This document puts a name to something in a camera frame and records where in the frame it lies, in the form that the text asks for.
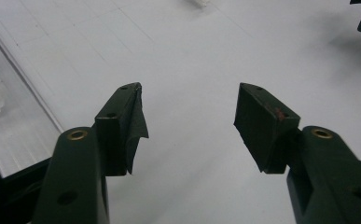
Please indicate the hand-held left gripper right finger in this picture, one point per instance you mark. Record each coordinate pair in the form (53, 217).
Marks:
(324, 174)

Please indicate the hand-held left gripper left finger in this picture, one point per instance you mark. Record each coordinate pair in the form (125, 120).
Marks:
(75, 174)

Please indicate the clear plastic container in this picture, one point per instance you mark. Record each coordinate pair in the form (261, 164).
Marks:
(19, 130)

